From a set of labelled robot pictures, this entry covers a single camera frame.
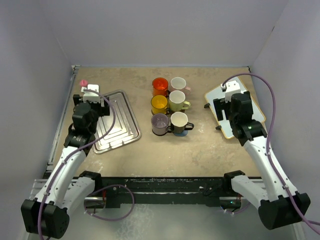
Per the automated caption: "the silver metal tray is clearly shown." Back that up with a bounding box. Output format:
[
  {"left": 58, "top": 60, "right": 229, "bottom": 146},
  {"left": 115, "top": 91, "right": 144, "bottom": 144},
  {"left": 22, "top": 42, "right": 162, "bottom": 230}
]
[{"left": 92, "top": 90, "right": 142, "bottom": 154}]

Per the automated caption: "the blue face coaster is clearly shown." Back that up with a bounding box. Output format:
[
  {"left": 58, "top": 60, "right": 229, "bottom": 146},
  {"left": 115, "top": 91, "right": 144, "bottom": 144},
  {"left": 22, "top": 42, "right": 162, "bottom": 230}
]
[{"left": 173, "top": 130, "right": 188, "bottom": 137}]

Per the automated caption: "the black and white mug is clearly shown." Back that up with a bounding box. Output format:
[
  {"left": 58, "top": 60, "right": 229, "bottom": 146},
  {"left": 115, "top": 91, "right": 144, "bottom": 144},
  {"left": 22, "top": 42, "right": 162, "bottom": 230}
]
[{"left": 170, "top": 111, "right": 195, "bottom": 134}]

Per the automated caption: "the green mug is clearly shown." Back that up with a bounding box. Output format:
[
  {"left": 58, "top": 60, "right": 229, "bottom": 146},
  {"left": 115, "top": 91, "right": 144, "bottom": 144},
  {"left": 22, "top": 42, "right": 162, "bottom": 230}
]
[{"left": 169, "top": 90, "right": 191, "bottom": 112}]

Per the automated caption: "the pink mug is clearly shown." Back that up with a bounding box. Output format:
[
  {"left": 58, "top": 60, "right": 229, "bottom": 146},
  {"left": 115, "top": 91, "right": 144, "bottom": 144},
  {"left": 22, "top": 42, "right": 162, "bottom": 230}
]
[{"left": 169, "top": 77, "right": 191, "bottom": 95}]

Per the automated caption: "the yellow mug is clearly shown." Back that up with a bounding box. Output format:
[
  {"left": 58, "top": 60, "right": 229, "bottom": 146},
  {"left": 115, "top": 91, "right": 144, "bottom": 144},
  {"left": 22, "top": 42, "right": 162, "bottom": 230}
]
[{"left": 150, "top": 95, "right": 170, "bottom": 115}]

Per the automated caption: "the orange mug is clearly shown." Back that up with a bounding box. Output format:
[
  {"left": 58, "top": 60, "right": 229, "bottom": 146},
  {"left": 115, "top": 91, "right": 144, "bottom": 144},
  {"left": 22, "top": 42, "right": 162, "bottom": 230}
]
[{"left": 152, "top": 77, "right": 170, "bottom": 97}]

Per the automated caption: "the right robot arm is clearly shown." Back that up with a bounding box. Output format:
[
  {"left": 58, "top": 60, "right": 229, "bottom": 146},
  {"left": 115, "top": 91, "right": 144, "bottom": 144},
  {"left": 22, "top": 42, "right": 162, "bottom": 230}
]
[{"left": 213, "top": 90, "right": 311, "bottom": 230}]

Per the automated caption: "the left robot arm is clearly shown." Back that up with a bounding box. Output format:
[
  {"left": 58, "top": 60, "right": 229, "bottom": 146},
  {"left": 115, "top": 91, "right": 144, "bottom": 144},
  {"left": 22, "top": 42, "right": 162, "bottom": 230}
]
[{"left": 21, "top": 89, "right": 115, "bottom": 239}]

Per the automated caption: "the pink cap bottle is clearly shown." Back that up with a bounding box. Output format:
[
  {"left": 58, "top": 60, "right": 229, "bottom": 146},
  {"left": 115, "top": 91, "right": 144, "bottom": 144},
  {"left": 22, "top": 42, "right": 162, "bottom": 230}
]
[{"left": 79, "top": 79, "right": 89, "bottom": 88}]

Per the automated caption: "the white board wooden frame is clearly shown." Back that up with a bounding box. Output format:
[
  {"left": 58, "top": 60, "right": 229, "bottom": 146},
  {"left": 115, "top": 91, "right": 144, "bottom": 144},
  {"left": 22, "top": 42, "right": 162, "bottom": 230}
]
[{"left": 204, "top": 85, "right": 266, "bottom": 139}]

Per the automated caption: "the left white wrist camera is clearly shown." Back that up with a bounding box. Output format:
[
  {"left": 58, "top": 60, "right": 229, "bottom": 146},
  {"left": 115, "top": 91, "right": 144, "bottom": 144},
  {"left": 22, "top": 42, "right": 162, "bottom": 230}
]
[{"left": 81, "top": 84, "right": 101, "bottom": 104}]

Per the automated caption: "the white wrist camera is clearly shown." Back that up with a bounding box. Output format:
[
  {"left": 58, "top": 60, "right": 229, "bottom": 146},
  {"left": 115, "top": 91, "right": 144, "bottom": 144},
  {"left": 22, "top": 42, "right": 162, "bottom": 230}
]
[
  {"left": 220, "top": 80, "right": 242, "bottom": 103},
  {"left": 81, "top": 84, "right": 101, "bottom": 104}
]

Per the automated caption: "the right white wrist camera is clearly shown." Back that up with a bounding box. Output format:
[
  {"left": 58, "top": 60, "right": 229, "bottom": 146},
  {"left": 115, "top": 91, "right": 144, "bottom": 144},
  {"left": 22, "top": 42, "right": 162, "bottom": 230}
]
[{"left": 220, "top": 80, "right": 242, "bottom": 103}]

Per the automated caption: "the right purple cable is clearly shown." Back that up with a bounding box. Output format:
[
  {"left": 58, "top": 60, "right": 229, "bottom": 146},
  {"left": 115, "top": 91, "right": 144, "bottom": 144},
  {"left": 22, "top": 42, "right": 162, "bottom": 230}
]
[{"left": 222, "top": 72, "right": 320, "bottom": 226}]

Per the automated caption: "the purple cable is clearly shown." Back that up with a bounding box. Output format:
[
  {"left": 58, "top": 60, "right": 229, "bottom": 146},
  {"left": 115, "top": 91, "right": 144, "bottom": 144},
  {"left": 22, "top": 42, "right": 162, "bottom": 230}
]
[
  {"left": 37, "top": 86, "right": 136, "bottom": 238},
  {"left": 222, "top": 72, "right": 320, "bottom": 226}
]

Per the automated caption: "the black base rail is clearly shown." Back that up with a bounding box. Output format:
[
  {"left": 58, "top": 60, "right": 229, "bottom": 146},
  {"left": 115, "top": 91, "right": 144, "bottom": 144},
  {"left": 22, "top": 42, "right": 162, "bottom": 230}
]
[{"left": 85, "top": 176, "right": 247, "bottom": 211}]

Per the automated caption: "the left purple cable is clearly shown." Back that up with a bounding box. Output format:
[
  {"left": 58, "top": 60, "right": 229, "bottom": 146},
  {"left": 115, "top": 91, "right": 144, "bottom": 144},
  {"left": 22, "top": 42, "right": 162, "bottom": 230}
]
[{"left": 37, "top": 86, "right": 136, "bottom": 238}]

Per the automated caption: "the aluminium frame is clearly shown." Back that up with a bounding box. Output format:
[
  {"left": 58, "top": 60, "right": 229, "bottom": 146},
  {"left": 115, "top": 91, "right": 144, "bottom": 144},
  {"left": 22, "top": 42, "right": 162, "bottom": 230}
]
[{"left": 14, "top": 64, "right": 306, "bottom": 240}]

